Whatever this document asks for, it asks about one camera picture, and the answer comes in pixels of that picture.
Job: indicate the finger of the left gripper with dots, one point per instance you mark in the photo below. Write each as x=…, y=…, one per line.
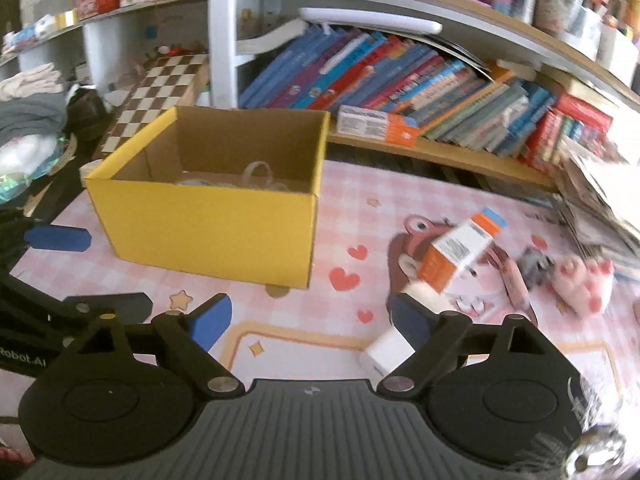
x=58, y=238
x=131, y=308

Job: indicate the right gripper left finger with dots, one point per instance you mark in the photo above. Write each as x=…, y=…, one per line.
x=183, y=342

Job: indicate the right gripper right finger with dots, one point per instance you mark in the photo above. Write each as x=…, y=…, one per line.
x=435, y=341

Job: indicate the clear tape roll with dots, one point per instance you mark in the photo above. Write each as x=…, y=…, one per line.
x=255, y=176

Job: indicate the white eraser block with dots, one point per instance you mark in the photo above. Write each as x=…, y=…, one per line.
x=428, y=298

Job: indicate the white power adapter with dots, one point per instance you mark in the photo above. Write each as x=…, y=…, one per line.
x=385, y=354

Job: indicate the white usmile toothpaste box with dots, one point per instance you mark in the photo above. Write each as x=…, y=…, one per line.
x=458, y=248

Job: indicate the pink highlighter pen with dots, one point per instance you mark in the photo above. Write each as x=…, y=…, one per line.
x=513, y=281

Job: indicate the pink cartoon desk mat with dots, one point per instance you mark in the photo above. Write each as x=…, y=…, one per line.
x=373, y=229

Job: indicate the grey toy car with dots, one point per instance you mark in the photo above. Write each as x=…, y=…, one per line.
x=535, y=266

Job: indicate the yellow cardboard box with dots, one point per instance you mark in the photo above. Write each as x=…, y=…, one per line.
x=257, y=236

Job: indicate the pink plush paw toy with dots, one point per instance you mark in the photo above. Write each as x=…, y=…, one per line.
x=585, y=286

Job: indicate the brown white chessboard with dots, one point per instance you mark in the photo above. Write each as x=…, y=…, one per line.
x=171, y=81

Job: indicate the stack of papers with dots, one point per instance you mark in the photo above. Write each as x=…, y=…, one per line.
x=599, y=201

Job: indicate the orange white box on shelf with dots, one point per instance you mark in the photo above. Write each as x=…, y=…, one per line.
x=376, y=125

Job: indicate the row of books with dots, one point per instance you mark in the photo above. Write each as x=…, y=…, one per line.
x=455, y=99

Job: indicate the wooden white bookshelf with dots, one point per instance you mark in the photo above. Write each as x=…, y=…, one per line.
x=108, y=51

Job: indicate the white desk lamp bar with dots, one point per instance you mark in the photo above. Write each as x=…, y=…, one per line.
x=371, y=20

